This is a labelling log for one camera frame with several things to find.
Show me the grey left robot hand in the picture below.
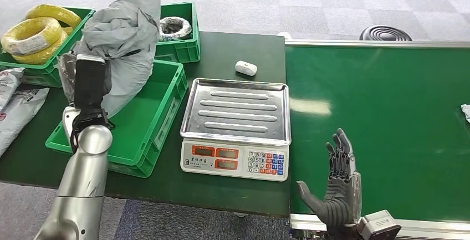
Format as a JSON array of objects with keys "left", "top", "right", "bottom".
[{"left": 73, "top": 54, "right": 112, "bottom": 122}]

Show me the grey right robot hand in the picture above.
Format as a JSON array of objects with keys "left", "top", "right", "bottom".
[{"left": 295, "top": 128, "right": 363, "bottom": 232}]

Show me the grey woven plastic package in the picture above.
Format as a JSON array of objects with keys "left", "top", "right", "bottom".
[{"left": 71, "top": 0, "right": 161, "bottom": 120}]

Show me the green belt conveyor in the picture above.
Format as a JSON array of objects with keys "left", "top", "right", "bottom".
[{"left": 284, "top": 39, "right": 470, "bottom": 240}]

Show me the green crate with yellow coils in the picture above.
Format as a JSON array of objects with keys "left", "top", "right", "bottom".
[{"left": 0, "top": 7, "right": 96, "bottom": 89}]

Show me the large green plastic crate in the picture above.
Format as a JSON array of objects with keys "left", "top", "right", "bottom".
[{"left": 45, "top": 59, "right": 189, "bottom": 179}]

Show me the white printed poly bag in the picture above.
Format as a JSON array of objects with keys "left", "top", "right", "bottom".
[
  {"left": 0, "top": 86, "right": 50, "bottom": 159},
  {"left": 0, "top": 67, "right": 25, "bottom": 113}
]

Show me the small green plastic crate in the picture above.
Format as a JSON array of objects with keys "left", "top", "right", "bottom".
[{"left": 154, "top": 2, "right": 202, "bottom": 64}]

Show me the electronic weighing scale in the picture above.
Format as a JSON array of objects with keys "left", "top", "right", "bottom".
[{"left": 180, "top": 78, "right": 292, "bottom": 182}]

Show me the small white case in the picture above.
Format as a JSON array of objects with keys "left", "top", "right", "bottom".
[{"left": 234, "top": 60, "right": 258, "bottom": 76}]

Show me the black ribbed round base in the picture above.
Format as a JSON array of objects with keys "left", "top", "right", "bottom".
[{"left": 359, "top": 24, "right": 413, "bottom": 42}]

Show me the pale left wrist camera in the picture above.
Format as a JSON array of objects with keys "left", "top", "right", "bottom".
[{"left": 62, "top": 105, "right": 81, "bottom": 147}]

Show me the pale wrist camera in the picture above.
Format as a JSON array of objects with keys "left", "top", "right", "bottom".
[
  {"left": 62, "top": 105, "right": 81, "bottom": 147},
  {"left": 356, "top": 210, "right": 402, "bottom": 240}
]

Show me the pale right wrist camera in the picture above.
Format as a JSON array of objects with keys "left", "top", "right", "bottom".
[{"left": 356, "top": 210, "right": 402, "bottom": 240}]

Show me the yellow cable coil with label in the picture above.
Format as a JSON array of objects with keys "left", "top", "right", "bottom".
[{"left": 1, "top": 17, "right": 63, "bottom": 56}]

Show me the grey wire coil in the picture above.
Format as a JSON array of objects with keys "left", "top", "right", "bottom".
[{"left": 159, "top": 16, "right": 193, "bottom": 42}]

